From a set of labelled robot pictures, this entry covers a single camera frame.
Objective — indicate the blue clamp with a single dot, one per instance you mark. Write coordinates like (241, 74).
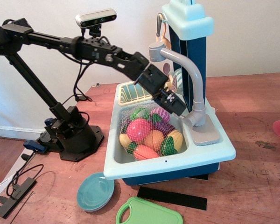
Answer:
(35, 146)

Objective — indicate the grey depth camera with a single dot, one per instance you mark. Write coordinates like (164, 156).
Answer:
(95, 18)

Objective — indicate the grey toy faucet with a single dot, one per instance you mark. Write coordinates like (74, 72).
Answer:
(203, 131)

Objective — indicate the black velcro strip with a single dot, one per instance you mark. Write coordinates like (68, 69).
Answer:
(173, 198)

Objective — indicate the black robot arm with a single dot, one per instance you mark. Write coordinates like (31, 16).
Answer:
(70, 133)

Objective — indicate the teal plate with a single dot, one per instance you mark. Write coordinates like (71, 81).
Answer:
(95, 192)

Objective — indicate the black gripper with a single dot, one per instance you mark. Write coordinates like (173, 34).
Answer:
(153, 81)

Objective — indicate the net bag of toy food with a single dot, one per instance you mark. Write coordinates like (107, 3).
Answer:
(146, 132)

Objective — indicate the hanging toy utensils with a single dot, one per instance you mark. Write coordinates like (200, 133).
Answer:
(161, 30)

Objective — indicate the cream dish rack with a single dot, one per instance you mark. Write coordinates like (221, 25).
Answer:
(130, 93)

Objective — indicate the toy kitchen sink unit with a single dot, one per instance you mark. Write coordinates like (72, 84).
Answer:
(188, 27)

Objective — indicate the black usb hub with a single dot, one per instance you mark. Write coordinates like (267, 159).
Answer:
(8, 204)

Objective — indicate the green cutting board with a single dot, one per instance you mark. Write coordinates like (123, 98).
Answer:
(139, 211)

